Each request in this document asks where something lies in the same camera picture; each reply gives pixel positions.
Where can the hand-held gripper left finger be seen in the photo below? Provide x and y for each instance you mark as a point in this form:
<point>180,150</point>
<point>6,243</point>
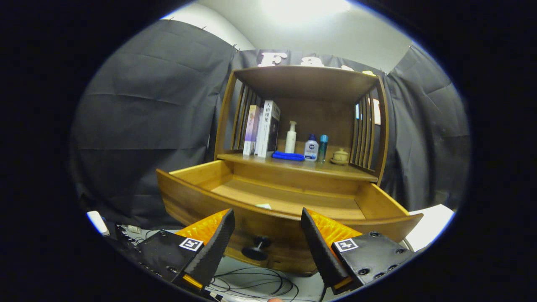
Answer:
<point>216,247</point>

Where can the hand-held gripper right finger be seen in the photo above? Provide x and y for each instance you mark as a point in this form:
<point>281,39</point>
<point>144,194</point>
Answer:
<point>321,247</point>

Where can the wooden drawer with black knob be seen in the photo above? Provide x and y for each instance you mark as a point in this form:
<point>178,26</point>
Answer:
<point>268,226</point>

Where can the white tube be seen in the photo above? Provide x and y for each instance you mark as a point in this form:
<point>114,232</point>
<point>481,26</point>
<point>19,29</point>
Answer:
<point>264,206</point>

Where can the wooden countertop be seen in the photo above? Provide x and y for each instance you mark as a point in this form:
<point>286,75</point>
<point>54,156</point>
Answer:
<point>335,170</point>

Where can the tan ceramic lidded cup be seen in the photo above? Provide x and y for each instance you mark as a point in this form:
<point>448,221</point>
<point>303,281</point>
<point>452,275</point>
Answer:
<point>340,157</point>

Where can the blue folded cloth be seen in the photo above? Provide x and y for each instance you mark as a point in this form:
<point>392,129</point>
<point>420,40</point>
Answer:
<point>287,156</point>

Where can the white bottle with blue cap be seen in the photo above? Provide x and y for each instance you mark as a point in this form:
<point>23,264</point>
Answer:
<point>311,150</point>

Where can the teal bottle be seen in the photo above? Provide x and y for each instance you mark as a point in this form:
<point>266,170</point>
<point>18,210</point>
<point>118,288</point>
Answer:
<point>322,149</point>

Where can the white pump bottle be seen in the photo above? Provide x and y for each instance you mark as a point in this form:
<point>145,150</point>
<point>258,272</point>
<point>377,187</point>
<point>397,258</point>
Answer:
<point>290,142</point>

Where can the white box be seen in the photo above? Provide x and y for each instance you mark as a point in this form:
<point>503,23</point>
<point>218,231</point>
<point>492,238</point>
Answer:
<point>432,224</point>

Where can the white flat object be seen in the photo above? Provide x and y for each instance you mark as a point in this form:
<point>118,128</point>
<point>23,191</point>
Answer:
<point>97,222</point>

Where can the purple book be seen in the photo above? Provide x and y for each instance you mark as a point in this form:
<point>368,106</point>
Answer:
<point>251,130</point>

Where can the white and black book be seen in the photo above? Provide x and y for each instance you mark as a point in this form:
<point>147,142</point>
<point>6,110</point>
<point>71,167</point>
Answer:
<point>264,130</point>

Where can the black backdrop cloth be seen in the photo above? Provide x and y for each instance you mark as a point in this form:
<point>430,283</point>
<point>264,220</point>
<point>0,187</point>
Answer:
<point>138,126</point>

